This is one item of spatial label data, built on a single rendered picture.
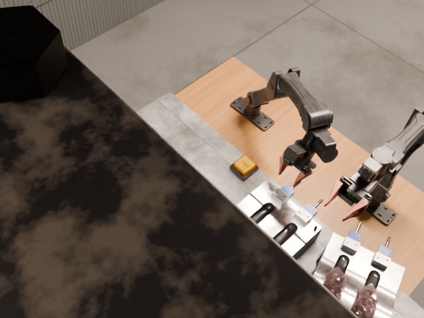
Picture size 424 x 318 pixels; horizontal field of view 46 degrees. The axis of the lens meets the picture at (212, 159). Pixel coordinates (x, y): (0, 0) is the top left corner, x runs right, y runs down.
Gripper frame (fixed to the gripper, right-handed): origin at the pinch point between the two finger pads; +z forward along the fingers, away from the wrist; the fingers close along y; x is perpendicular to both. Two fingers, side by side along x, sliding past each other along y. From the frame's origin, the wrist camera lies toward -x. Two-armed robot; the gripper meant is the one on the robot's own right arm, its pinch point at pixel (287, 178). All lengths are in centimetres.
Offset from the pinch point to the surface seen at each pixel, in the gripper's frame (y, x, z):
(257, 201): -4.7, -0.7, 14.3
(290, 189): 0.3, 8.6, 7.0
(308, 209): 9.8, 7.6, 7.7
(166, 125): -57, 6, 20
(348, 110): -44, 167, 19
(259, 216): -0.3, -3.4, 16.7
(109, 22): -204, 102, 48
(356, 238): 27.5, 14.2, 8.0
